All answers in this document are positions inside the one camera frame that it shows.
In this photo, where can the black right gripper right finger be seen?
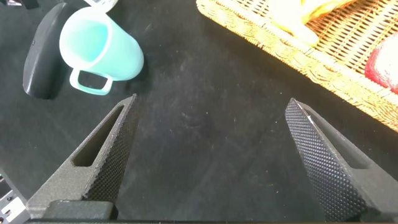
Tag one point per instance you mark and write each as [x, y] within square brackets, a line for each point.
[335, 168]

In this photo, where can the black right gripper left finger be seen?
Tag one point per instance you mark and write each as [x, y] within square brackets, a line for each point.
[105, 161]

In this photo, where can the light teal mug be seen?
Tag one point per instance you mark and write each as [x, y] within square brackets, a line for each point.
[118, 56]

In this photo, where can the black curved plastic object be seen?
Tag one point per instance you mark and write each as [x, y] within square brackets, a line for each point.
[40, 62]

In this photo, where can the yellow banana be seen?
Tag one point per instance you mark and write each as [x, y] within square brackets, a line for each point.
[295, 18]

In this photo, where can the wicker basket with food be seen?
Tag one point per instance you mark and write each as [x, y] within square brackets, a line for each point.
[326, 68]

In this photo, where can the black table cloth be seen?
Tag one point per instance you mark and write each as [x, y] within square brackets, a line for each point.
[202, 140]

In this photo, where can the grey robot chassis part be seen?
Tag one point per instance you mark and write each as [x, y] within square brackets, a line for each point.
[11, 205]

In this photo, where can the red apple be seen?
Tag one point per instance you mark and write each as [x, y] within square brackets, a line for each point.
[385, 65]

